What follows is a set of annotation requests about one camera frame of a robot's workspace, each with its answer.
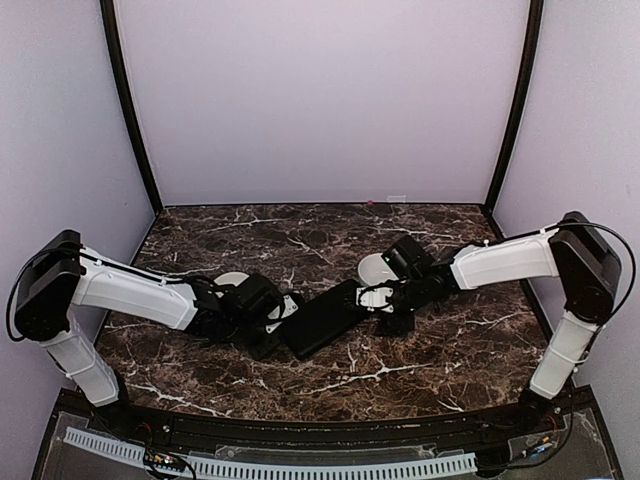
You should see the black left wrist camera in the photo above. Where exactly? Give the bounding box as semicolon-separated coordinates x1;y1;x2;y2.
235;273;280;317

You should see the black corner post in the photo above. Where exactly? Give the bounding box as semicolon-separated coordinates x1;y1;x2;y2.
483;0;545;217
99;0;164;216

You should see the black left corner post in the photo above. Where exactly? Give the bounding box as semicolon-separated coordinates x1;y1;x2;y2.
99;0;164;216

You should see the white slotted cable duct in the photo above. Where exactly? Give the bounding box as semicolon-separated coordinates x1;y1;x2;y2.
63;427;478;479

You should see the black zippered tool case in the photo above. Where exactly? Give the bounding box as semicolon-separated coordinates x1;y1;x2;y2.
278;279;369;360

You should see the black front table rail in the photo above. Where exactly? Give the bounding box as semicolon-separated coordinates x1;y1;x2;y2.
54;389;572;453

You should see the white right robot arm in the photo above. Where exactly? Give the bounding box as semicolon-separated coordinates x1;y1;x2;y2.
354;211;638;434

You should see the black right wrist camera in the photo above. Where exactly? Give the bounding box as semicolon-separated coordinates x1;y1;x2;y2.
382;235;435;280

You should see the black right corner post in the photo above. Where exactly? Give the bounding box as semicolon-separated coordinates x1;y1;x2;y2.
483;0;545;217

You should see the white bowl with blue rim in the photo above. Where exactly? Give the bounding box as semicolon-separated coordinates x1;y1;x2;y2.
213;272;249;294

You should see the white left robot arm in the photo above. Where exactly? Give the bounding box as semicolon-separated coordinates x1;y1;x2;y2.
5;230;299;436

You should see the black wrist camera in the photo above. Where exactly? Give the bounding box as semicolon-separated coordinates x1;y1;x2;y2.
235;273;280;317
382;235;435;280

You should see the plain white bowl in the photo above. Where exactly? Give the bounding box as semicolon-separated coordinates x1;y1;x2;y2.
357;253;398;287

